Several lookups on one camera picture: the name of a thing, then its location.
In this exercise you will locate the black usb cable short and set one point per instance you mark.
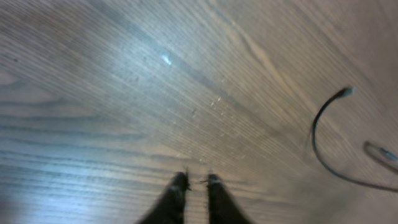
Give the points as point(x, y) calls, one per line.
point(382, 156)

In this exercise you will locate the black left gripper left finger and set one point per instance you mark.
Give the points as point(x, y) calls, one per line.
point(170, 207)

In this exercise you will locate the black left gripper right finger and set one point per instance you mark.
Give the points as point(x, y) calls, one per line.
point(221, 207)

